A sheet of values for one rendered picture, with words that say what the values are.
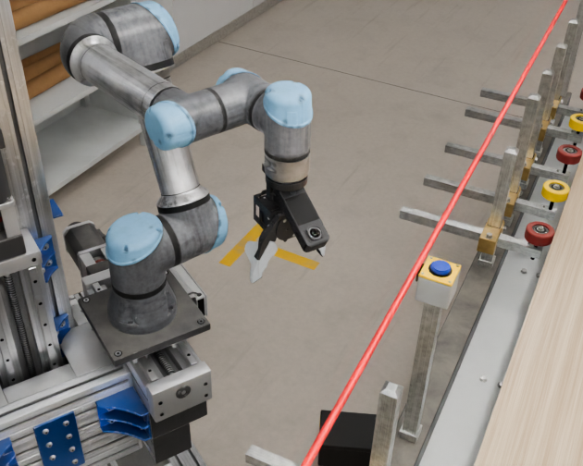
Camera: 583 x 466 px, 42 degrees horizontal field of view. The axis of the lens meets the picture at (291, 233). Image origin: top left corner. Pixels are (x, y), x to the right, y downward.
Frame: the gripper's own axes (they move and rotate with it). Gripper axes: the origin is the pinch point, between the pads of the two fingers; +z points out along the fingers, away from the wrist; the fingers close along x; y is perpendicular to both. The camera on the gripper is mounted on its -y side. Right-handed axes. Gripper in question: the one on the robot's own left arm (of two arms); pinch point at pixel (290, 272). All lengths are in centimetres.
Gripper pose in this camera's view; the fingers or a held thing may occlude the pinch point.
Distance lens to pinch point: 138.1
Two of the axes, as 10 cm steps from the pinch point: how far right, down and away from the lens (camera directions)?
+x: -8.5, 3.0, -4.3
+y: -5.3, -5.2, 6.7
